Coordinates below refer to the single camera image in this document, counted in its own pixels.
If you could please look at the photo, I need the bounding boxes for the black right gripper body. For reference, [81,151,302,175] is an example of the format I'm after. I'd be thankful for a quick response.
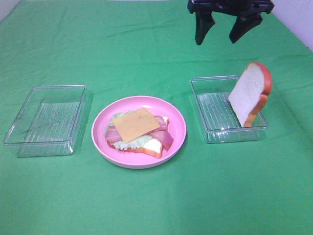
[187,0,274,16]

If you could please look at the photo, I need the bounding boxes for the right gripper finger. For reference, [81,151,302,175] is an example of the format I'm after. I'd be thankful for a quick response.
[229,12,263,44]
[195,12,215,45]

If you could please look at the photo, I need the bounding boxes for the bread slice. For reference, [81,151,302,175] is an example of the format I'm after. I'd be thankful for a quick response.
[107,138,165,159]
[228,62,272,127]

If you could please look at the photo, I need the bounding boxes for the bacon strip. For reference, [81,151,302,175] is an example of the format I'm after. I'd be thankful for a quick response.
[148,116,174,149]
[105,116,169,143]

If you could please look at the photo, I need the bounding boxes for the yellow cheese slice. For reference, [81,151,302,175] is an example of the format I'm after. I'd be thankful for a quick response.
[112,108,160,142]

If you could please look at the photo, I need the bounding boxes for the green lettuce leaf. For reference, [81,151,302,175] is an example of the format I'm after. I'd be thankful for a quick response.
[107,110,153,150]

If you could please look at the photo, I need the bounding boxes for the green tablecloth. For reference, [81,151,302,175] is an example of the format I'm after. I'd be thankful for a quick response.
[0,0,313,235]

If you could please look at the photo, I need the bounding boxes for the right clear plastic container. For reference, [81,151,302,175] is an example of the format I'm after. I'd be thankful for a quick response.
[190,75,268,143]

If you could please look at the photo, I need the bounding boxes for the clear plastic container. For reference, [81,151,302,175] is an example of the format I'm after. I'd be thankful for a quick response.
[190,75,268,143]
[3,85,87,157]

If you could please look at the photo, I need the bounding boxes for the pink round plate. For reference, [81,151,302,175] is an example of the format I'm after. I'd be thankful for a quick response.
[91,96,187,169]

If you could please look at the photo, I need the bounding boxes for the left clear plastic container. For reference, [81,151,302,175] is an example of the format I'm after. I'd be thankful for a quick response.
[3,85,87,157]

